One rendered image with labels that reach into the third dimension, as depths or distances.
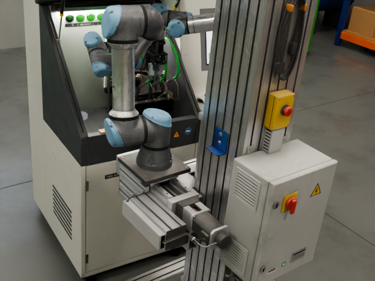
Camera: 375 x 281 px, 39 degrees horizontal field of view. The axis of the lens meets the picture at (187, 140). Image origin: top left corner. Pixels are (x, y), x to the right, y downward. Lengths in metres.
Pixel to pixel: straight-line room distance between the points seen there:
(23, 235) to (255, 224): 1.95
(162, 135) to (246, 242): 0.53
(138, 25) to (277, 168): 0.71
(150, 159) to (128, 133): 0.17
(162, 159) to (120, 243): 1.01
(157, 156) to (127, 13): 0.58
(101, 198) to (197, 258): 0.69
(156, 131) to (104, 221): 0.95
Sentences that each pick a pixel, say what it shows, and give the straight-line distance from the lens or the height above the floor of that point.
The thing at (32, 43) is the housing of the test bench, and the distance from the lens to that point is 3.10.
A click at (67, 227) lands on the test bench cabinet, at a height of 0.28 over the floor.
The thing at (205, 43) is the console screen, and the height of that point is 1.26.
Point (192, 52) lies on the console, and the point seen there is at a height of 1.22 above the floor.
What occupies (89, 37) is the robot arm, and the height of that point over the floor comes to 1.46.
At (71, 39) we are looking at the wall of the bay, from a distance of 2.97.
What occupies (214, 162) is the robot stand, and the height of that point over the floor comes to 1.12.
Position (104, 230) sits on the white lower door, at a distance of 2.93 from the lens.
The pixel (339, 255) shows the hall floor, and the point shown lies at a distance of 3.64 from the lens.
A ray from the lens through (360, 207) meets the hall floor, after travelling 4.19.
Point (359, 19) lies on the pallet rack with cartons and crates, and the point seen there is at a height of 0.42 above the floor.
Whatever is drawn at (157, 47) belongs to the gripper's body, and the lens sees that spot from 2.45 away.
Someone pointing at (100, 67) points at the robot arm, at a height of 1.36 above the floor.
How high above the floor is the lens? 2.14
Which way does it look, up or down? 27 degrees down
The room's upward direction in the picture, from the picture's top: 6 degrees clockwise
